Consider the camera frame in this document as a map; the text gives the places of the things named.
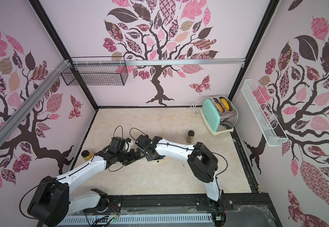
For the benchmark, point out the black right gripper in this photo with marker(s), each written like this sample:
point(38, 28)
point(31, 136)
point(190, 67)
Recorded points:
point(146, 150)

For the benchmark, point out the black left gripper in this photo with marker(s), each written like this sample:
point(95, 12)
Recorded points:
point(133, 158)

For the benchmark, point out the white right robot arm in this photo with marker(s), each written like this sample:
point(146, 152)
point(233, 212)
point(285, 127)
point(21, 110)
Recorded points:
point(202, 162)

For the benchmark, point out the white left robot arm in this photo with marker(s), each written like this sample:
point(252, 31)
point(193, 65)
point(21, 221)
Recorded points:
point(52, 200)

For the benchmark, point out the brown spice jar black lid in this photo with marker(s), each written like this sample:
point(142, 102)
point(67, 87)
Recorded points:
point(190, 136)

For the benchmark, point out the yellow jar black lid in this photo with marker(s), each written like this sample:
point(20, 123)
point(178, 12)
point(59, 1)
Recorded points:
point(86, 155)

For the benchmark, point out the mint green toaster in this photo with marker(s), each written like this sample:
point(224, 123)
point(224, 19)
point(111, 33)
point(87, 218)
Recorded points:
point(219, 114)

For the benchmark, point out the black wire basket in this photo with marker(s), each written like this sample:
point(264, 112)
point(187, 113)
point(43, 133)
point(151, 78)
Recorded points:
point(97, 73)

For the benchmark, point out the white slotted cable duct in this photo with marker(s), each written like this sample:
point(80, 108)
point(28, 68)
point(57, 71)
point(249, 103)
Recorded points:
point(86, 220)

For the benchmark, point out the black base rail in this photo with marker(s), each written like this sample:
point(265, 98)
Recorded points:
point(227, 202)

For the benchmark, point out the aluminium rail back wall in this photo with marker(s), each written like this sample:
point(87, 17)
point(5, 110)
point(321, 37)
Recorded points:
point(167, 62)

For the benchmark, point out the aluminium rail wall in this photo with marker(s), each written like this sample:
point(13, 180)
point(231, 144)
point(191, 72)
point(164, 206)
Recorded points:
point(167, 62)
point(17, 117)

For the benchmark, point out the white wire shelf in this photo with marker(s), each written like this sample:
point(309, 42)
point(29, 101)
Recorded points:
point(266, 119)

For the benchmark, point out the aluminium rail left wall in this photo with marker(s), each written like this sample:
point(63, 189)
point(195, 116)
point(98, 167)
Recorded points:
point(17, 117)

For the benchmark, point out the black corner frame post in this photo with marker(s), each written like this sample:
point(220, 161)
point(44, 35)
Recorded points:
point(40, 12)

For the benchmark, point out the black right corner post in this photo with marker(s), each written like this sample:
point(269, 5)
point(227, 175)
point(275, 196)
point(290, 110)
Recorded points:
point(268, 15)

